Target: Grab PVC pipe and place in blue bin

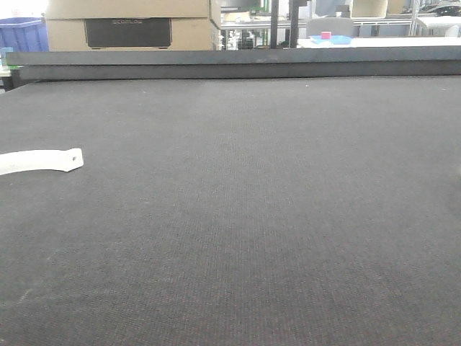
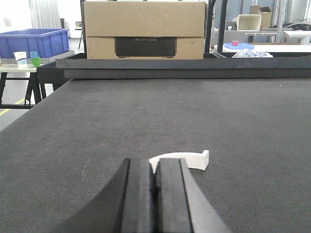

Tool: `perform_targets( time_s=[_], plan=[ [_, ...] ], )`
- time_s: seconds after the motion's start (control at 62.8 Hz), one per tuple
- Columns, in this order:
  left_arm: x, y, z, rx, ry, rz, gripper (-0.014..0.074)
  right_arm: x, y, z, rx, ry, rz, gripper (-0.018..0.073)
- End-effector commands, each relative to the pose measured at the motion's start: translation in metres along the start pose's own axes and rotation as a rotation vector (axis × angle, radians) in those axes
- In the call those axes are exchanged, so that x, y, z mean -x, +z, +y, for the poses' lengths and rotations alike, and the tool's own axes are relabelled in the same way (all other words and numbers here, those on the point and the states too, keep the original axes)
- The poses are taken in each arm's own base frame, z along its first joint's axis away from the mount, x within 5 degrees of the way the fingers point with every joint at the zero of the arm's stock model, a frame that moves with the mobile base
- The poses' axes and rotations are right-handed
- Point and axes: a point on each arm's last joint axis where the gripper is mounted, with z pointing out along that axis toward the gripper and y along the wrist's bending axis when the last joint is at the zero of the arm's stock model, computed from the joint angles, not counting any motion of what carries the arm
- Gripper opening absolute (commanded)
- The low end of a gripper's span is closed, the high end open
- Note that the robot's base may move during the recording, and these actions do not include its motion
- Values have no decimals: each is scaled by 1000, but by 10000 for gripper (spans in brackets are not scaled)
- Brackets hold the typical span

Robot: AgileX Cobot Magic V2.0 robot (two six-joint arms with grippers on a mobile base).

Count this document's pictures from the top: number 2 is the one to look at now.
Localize blue plastic crate on table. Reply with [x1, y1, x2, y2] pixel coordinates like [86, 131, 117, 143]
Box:
[0, 28, 69, 58]

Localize blue shallow tray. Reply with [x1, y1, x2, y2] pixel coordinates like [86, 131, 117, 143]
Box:
[224, 43, 254, 50]

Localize large cardboard box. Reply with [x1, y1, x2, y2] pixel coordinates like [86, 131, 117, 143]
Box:
[83, 1, 206, 60]

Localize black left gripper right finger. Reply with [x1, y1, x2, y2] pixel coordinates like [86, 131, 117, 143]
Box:
[155, 159, 231, 233]

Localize brown carton background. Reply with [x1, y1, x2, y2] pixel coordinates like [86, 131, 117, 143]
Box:
[249, 5, 272, 29]

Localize green and blue cups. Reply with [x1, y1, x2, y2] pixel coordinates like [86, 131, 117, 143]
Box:
[30, 51, 41, 67]

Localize black foam board stack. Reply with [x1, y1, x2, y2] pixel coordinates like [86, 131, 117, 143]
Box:
[37, 52, 311, 89]

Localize crumpled plastic bag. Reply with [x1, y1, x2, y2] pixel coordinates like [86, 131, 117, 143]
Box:
[232, 49, 273, 58]

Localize small white pipe clamp piece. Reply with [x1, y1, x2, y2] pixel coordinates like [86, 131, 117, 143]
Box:
[149, 150, 209, 173]

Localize white open box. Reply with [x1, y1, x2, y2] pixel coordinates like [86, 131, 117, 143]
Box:
[235, 14, 261, 31]

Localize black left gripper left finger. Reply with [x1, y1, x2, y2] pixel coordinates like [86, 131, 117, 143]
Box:
[55, 158, 154, 233]

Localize white paper cup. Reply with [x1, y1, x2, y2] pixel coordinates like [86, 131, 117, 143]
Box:
[14, 51, 28, 68]

